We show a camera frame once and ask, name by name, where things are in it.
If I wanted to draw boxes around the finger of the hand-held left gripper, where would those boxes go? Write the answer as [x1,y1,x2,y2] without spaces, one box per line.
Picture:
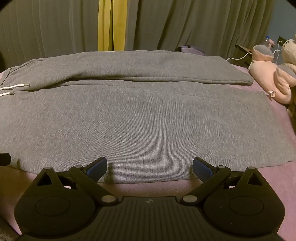
[0,152,11,167]

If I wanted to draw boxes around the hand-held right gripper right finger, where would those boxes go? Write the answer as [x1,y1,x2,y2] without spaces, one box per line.
[181,157,270,205]

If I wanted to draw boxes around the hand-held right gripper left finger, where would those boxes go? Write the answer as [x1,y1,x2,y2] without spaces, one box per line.
[30,157,117,205]

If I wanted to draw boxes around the light green towel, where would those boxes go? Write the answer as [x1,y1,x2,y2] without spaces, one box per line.
[0,49,296,184]

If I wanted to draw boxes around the pink blanket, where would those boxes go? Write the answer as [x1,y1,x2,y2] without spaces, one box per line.
[0,61,296,241]

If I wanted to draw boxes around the pink plush toy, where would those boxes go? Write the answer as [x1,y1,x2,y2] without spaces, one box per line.
[249,44,296,105]

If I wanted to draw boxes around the purple and black bag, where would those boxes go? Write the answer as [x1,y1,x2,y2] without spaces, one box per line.
[174,45,206,56]

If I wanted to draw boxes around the dark nightstand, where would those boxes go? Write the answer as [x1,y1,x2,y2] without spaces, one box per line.
[234,44,255,68]

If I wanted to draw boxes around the yellow curtain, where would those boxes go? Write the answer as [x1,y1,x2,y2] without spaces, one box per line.
[97,0,127,52]

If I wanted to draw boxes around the clear plastic bottle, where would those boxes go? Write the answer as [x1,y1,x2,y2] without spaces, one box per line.
[264,35,275,49]

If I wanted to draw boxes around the white bunny plush toy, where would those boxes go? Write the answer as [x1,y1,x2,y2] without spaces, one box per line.
[281,34,296,68]

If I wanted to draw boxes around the white charging cable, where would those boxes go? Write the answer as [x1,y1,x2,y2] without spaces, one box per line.
[226,40,286,62]

